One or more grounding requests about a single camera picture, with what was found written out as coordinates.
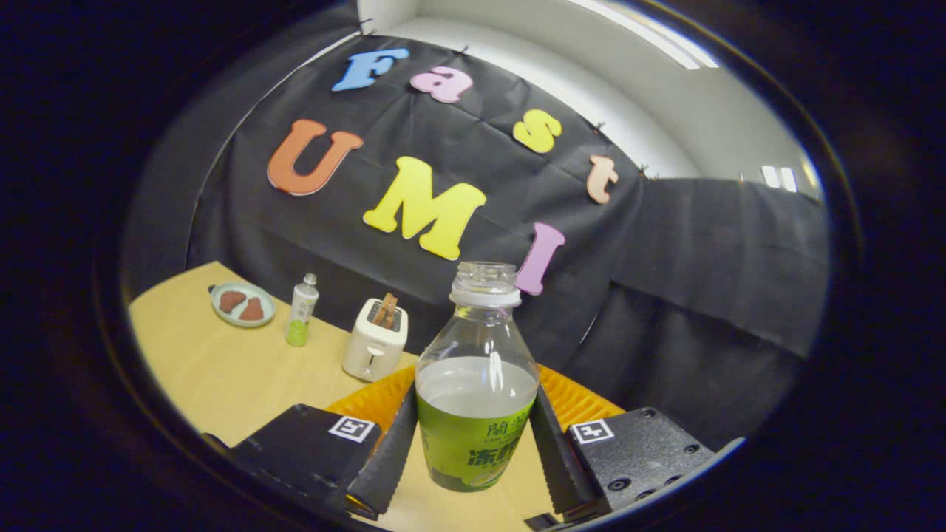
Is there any black backdrop cloth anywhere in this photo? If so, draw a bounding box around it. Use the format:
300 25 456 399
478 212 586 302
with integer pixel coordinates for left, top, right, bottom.
122 7 830 451

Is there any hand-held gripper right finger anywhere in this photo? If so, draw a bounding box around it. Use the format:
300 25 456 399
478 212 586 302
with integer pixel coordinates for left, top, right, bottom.
528 364 747 527

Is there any cream toaster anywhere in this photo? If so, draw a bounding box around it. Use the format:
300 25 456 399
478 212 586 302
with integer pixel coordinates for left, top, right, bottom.
342 298 409 382

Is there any small green drink bottle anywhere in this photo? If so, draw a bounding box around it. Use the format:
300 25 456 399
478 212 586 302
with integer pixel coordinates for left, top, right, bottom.
285 273 320 347

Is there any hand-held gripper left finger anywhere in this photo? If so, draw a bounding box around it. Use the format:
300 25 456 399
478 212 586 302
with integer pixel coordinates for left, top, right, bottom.
201 364 420 522

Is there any wooden table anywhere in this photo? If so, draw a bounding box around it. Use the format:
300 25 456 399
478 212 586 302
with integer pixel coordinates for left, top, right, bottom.
129 260 555 532

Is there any green label juice bottle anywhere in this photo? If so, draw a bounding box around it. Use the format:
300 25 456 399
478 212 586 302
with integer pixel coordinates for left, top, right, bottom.
415 261 540 492

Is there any pale green plate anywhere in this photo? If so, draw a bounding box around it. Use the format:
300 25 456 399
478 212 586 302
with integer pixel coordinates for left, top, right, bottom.
211 282 276 328

